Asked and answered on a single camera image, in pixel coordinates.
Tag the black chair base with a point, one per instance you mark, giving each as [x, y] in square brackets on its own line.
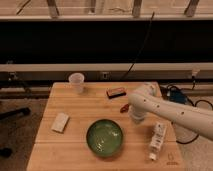
[6, 152]

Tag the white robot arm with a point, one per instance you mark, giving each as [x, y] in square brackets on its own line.
[143, 100]

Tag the translucent plastic cup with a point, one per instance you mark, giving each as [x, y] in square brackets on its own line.
[77, 82]

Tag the white tube bottle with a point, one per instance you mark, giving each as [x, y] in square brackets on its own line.
[157, 140]

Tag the blue power adapter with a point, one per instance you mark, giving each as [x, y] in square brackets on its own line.
[178, 97]

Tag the white rectangular block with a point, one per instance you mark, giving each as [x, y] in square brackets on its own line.
[60, 122]

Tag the red chili pepper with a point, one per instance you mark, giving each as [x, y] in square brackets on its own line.
[125, 108]

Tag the green ceramic bowl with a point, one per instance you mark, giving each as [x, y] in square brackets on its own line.
[104, 138]

